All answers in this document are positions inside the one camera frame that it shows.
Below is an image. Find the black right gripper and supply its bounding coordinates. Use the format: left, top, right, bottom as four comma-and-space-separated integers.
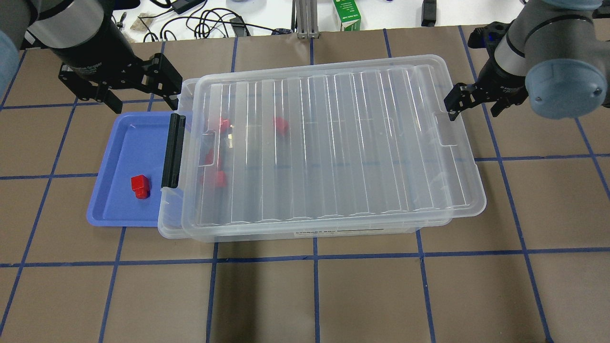
444, 60, 528, 121

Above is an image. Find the aluminium frame post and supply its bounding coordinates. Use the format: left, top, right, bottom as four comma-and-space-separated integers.
291, 0, 319, 39

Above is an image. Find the clear plastic box lid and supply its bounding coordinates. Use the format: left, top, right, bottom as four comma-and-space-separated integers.
180, 54, 487, 237

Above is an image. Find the red block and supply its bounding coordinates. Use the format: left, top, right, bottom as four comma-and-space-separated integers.
130, 174, 150, 200
218, 117, 233, 135
273, 116, 290, 137
204, 148, 222, 170
211, 170, 227, 188

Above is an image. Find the black box latch handle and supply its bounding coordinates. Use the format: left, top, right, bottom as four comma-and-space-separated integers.
161, 113, 186, 189

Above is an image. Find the red block in box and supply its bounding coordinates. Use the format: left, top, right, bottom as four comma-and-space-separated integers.
218, 117, 233, 135
211, 170, 227, 188
273, 116, 290, 137
204, 148, 222, 170

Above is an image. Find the black power adapter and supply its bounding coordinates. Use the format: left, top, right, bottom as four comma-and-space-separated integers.
170, 0, 206, 14

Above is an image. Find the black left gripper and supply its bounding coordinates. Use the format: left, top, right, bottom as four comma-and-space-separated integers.
58, 17, 183, 114

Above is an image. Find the clear plastic storage box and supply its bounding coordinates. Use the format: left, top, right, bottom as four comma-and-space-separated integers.
158, 71, 458, 243

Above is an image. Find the green white carton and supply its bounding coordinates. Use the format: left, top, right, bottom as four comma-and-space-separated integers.
332, 0, 362, 32

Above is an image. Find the blue plastic tray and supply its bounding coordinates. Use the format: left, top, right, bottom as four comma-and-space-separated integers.
86, 111, 171, 227

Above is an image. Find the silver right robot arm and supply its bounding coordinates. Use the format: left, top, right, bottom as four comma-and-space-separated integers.
444, 0, 610, 121

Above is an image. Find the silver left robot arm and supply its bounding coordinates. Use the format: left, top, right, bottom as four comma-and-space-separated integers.
0, 0, 183, 114

